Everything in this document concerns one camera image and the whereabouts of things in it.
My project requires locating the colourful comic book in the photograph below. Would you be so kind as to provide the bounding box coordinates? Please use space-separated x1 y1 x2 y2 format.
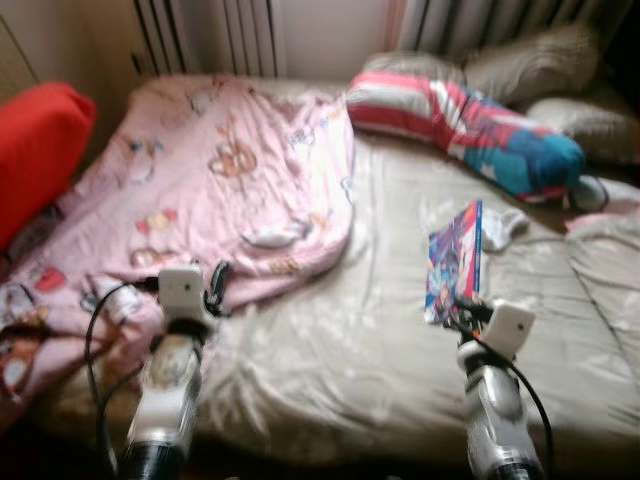
424 199 485 327

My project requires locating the pink cartoon print blanket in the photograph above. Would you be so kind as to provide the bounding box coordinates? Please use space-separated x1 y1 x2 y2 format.
0 74 359 403

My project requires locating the white sock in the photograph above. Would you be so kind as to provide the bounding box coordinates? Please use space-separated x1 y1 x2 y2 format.
481 206 532 252

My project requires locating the folded beige duvet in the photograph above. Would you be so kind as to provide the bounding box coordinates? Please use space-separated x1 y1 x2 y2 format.
564 209 640 383

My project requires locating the white garment with dark stripe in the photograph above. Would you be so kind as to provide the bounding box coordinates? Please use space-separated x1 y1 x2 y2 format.
567 174 640 217

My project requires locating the red white blue bolster pillow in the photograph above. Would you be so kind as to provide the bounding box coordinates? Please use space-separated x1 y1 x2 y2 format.
344 71 587 204

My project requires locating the red cushion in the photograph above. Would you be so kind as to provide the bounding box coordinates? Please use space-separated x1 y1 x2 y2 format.
0 81 99 253

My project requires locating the grey striped curtain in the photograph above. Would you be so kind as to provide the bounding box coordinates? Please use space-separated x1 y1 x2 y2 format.
394 0 637 63
129 0 283 83

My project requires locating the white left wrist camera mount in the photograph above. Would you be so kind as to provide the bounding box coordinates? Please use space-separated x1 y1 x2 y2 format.
157 264 207 323

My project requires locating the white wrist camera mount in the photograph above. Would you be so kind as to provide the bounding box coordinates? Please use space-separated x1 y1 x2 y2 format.
482 302 537 362
157 264 207 323

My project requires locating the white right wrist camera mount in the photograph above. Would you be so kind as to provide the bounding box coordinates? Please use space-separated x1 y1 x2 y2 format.
482 302 537 362

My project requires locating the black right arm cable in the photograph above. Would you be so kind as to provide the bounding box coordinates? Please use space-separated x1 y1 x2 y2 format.
488 338 557 477

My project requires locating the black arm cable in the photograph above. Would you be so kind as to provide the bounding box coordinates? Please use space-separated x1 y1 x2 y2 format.
84 279 162 473
488 338 557 477

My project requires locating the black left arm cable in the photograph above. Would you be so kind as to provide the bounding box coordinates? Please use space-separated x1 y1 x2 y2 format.
84 279 162 473

